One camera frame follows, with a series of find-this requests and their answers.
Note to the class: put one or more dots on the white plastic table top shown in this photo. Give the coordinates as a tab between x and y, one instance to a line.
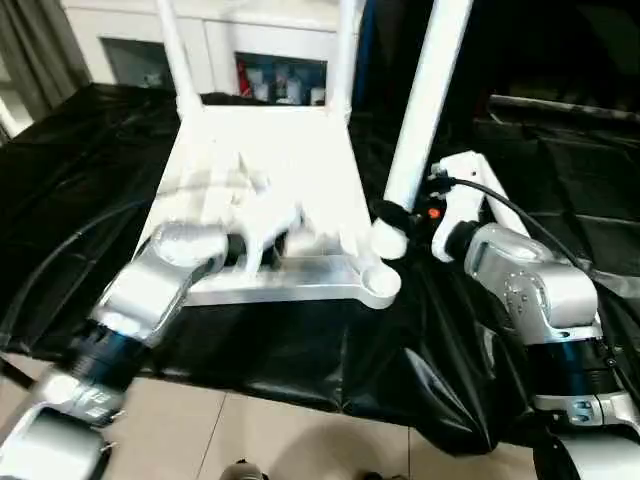
260	145

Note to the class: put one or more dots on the black case with gold label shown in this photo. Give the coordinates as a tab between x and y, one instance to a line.
390	60

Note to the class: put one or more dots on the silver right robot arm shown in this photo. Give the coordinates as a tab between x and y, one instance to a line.
540	290

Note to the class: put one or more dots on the black work mat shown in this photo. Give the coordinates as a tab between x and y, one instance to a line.
75	175

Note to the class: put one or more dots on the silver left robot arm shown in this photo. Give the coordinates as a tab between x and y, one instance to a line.
150	280

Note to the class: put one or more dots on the dark metal rod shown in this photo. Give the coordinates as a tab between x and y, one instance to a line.
565	107

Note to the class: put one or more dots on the grey curtain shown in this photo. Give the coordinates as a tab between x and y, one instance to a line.
35	60

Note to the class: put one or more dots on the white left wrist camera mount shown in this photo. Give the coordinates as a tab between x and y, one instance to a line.
265	225

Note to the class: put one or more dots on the white glass-door cabinet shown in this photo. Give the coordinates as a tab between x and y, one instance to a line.
220	40

